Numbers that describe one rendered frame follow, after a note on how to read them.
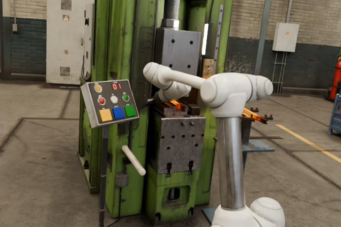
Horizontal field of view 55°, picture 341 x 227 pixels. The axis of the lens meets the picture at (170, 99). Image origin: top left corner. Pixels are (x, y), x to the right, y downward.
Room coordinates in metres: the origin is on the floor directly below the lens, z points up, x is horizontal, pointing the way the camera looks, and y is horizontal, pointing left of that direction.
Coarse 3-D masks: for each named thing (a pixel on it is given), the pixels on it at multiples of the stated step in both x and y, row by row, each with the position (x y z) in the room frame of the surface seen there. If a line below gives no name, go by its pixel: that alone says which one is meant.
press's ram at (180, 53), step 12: (156, 36) 2.49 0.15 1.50; (168, 36) 2.38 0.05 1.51; (180, 36) 2.42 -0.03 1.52; (192, 36) 2.46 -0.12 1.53; (156, 48) 2.48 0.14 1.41; (168, 48) 2.38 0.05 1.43; (180, 48) 2.42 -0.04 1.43; (192, 48) 2.46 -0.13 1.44; (156, 60) 2.46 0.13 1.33; (168, 60) 2.38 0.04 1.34; (180, 60) 2.42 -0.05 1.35; (192, 60) 2.46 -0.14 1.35; (192, 72) 2.47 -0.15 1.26
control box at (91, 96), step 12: (84, 84) 1.99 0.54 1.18; (96, 84) 2.02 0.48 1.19; (108, 84) 2.09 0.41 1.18; (120, 84) 2.16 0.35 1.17; (84, 96) 1.99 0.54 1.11; (96, 96) 1.98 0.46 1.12; (108, 96) 2.04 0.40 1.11; (120, 96) 2.11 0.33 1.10; (132, 96) 2.19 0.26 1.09; (96, 108) 1.94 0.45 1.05; (108, 108) 2.00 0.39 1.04; (96, 120) 1.90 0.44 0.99; (120, 120) 2.02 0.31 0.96
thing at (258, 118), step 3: (246, 111) 2.49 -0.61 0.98; (249, 111) 2.46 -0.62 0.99; (249, 114) 2.44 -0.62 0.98; (252, 114) 2.40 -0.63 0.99; (255, 114) 2.40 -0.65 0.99; (255, 117) 2.35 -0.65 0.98; (258, 117) 2.31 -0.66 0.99; (261, 117) 2.30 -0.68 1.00; (258, 120) 2.31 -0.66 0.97; (261, 120) 2.28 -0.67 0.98; (264, 120) 2.23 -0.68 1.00; (267, 120) 2.24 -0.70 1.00; (264, 123) 2.23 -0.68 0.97
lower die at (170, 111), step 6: (156, 102) 2.54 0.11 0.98; (168, 102) 2.54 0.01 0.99; (180, 102) 2.56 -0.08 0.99; (162, 108) 2.41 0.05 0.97; (168, 108) 2.40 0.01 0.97; (174, 108) 2.42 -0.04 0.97; (186, 108) 2.46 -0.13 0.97; (168, 114) 2.40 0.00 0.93; (174, 114) 2.42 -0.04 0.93; (180, 114) 2.44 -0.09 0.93; (186, 114) 2.46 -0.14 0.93
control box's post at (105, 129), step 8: (104, 128) 2.10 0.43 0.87; (104, 136) 2.10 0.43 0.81; (104, 144) 2.10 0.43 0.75; (104, 152) 2.10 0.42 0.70; (104, 160) 2.10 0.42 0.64; (104, 168) 2.11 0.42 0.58; (104, 184) 2.11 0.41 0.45; (104, 192) 2.11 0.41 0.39; (104, 200) 2.11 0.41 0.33; (104, 208) 2.11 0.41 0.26; (104, 216) 2.11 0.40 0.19
